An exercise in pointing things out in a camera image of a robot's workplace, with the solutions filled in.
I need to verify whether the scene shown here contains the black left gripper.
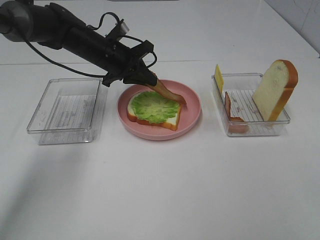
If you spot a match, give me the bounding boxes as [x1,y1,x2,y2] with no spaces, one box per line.
[102,40,158,87]

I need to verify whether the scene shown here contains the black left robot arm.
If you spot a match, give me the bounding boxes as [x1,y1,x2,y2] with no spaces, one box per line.
[0,0,158,87]

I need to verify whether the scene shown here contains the clear plastic tray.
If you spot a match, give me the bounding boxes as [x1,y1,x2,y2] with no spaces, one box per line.
[212,73,291,137]
[26,78,107,145]

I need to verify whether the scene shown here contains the yellow cheese slice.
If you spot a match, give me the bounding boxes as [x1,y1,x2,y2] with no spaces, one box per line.
[214,64,224,95]

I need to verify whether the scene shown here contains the pink round plate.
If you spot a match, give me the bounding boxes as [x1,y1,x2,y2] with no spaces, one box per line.
[117,79,202,141]

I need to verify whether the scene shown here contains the red bacon strip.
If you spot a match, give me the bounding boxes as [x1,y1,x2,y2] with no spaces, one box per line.
[224,91,249,134]

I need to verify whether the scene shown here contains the green lettuce leaf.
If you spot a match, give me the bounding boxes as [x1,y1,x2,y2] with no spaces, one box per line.
[130,90,182,124]

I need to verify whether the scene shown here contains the brown bacon strip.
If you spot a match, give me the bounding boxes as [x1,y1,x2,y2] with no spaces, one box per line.
[146,79,187,105]

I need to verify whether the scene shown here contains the clear right plastic tray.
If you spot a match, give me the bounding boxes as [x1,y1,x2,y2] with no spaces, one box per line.
[212,73,291,137]

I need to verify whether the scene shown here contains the white bread slice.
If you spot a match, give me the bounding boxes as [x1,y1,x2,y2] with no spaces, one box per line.
[252,59,298,121]
[126,93,182,131]

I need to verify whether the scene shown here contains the clear left plastic tray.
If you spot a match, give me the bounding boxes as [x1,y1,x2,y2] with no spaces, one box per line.
[26,78,107,145]

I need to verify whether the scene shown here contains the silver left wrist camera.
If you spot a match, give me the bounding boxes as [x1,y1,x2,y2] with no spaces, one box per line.
[117,19,130,35]

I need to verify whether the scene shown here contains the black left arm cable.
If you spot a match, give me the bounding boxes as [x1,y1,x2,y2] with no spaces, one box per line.
[26,12,158,78]

